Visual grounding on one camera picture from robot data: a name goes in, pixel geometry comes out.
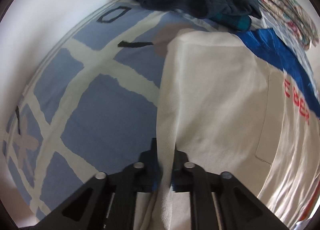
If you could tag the bed with blue checked sheet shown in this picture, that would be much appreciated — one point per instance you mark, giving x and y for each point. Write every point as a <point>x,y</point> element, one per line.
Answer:
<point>100,95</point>

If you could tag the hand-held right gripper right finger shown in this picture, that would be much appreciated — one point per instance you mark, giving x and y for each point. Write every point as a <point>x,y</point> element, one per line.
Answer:
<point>180,166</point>

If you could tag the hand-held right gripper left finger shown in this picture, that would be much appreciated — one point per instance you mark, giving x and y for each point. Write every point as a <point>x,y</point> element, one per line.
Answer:
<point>147,166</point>

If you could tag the folded floral quilt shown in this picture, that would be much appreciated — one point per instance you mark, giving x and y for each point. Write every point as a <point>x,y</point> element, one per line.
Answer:
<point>282,3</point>

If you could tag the cream jacket with blue collar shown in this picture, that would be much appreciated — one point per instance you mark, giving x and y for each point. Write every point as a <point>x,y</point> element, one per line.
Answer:
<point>212,95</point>

